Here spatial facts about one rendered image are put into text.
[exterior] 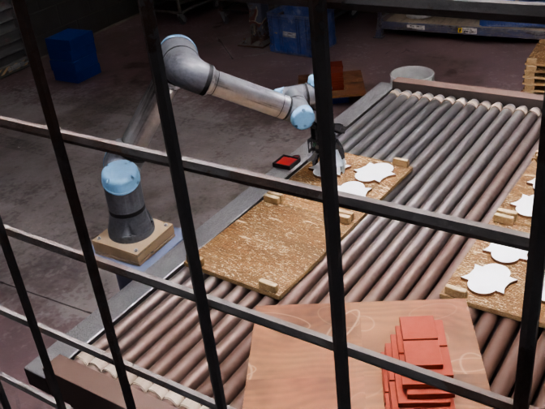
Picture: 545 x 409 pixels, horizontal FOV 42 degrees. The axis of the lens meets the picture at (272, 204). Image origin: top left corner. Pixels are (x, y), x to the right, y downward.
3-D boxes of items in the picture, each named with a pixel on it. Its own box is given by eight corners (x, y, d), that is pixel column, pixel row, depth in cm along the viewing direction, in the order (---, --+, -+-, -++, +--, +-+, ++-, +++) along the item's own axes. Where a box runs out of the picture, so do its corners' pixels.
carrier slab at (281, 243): (184, 265, 213) (182, 261, 212) (264, 202, 240) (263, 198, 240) (280, 300, 194) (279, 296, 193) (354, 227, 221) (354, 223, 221)
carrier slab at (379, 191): (263, 202, 240) (263, 198, 240) (327, 152, 268) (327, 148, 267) (355, 227, 222) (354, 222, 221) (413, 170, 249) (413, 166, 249)
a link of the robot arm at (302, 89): (277, 97, 226) (311, 92, 227) (271, 84, 235) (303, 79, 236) (280, 120, 230) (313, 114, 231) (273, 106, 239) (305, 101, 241)
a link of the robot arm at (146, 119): (96, 187, 229) (172, 39, 209) (97, 165, 242) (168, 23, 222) (131, 200, 234) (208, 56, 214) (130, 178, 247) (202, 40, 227)
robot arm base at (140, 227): (99, 234, 233) (92, 208, 227) (133, 213, 242) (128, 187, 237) (130, 249, 224) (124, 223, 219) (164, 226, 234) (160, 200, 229)
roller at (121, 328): (69, 374, 183) (64, 360, 181) (392, 97, 319) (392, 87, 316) (82, 381, 181) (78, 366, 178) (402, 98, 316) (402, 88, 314)
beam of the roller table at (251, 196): (28, 385, 185) (22, 367, 182) (380, 93, 329) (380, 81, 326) (51, 395, 180) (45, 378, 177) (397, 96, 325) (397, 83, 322)
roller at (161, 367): (126, 401, 173) (122, 386, 171) (435, 103, 309) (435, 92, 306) (140, 408, 171) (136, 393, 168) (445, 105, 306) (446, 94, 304)
